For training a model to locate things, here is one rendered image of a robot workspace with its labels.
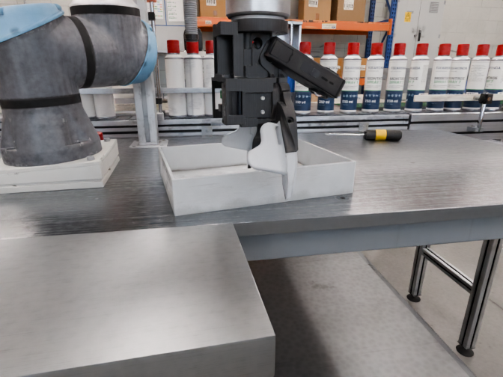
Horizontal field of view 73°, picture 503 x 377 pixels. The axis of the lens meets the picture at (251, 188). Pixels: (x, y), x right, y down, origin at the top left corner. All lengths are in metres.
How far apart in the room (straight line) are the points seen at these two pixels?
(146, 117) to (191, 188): 0.47
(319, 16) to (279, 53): 4.68
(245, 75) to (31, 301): 0.31
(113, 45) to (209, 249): 0.42
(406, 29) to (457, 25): 1.27
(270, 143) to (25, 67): 0.38
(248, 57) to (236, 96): 0.05
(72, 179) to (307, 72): 0.39
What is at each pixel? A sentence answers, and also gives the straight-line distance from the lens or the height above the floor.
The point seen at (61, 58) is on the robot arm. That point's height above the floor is 1.02.
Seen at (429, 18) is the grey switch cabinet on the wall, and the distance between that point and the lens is 6.41.
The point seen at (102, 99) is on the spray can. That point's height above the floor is 0.93.
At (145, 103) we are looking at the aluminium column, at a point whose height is 0.93.
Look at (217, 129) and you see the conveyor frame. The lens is 1.00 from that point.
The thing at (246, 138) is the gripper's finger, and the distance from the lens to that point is 0.50.
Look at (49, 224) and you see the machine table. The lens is 0.49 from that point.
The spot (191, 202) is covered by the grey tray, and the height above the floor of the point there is 0.85.
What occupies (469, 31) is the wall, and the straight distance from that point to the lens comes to 7.38.
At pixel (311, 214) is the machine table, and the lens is 0.46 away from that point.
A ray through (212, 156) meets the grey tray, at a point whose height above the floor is 0.86.
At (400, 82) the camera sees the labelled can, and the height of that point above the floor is 0.97.
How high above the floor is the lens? 1.01
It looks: 19 degrees down
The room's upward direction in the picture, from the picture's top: straight up
